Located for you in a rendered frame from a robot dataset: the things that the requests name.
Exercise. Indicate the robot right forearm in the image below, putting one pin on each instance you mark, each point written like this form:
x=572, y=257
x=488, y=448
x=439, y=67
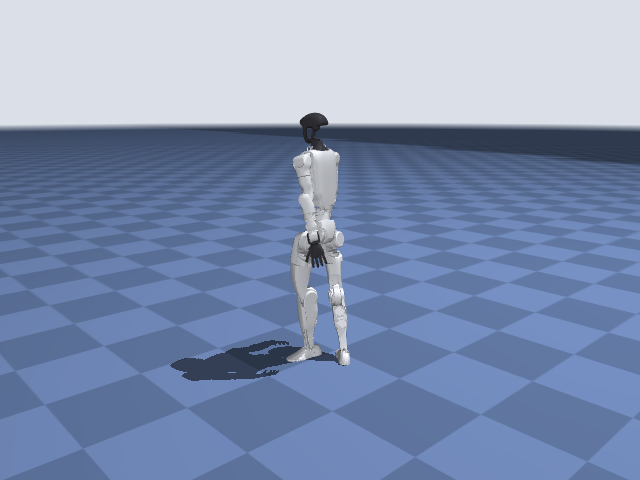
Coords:
x=329, y=208

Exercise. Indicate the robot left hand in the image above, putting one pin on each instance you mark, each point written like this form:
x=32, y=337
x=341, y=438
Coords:
x=315, y=250

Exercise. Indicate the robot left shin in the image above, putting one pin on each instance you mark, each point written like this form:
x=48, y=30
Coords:
x=307, y=313

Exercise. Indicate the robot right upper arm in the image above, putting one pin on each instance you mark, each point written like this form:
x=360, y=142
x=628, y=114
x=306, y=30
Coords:
x=337, y=163

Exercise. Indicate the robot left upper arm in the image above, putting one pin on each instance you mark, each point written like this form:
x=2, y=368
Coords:
x=302, y=164

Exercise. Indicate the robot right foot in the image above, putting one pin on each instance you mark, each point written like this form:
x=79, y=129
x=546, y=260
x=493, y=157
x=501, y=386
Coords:
x=343, y=358

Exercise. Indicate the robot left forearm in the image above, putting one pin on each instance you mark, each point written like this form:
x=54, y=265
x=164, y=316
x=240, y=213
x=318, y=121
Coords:
x=308, y=211

